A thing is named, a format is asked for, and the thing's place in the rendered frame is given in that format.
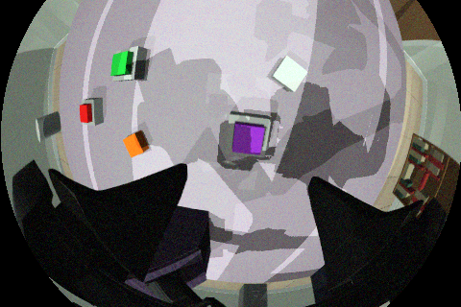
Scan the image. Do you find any orange block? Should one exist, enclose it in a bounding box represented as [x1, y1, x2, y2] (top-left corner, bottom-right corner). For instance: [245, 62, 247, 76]
[123, 130, 149, 158]

